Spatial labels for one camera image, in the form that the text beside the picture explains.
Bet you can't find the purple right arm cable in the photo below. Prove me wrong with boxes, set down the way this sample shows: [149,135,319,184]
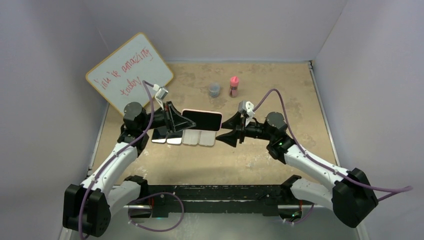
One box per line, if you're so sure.
[252,88,414,202]

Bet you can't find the beige phone case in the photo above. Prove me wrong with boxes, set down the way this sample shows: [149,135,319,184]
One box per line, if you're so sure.
[198,130,216,147]

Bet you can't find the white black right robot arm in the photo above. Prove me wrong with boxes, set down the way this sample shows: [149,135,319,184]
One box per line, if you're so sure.
[216,112,379,228]

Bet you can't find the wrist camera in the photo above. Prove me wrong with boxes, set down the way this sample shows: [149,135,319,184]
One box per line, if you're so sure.
[153,84,169,109]
[238,100,255,127]

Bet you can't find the phone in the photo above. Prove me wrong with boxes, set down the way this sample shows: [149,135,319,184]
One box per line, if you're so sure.
[166,131,183,146]
[151,128,168,144]
[181,109,223,132]

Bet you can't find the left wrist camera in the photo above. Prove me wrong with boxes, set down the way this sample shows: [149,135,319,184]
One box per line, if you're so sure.
[153,84,169,109]

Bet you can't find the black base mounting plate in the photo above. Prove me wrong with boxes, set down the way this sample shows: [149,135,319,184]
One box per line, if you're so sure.
[142,184,309,218]

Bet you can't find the pink capped marker jar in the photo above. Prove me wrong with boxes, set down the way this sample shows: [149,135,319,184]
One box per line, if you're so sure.
[229,76,239,98]

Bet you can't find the white phone case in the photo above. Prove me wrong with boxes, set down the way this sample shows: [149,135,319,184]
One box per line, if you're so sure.
[181,129,201,146]

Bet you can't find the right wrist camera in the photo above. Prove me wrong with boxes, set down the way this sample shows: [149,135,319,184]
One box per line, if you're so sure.
[238,100,255,127]

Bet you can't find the yellow framed whiteboard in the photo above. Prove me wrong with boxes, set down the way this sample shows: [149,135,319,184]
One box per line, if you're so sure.
[85,32,174,115]

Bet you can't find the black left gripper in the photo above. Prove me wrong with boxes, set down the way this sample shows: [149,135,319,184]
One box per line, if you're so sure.
[139,101,196,133]

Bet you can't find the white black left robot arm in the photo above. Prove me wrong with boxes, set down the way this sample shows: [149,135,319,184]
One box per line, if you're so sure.
[62,101,196,240]

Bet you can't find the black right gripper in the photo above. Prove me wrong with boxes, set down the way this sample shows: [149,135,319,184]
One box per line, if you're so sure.
[216,111,274,148]

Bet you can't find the aluminium table edge rail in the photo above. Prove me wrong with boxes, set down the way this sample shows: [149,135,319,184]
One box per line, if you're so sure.
[307,60,346,188]

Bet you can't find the clear plastic cup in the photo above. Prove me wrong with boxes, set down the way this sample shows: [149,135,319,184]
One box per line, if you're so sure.
[208,82,221,98]

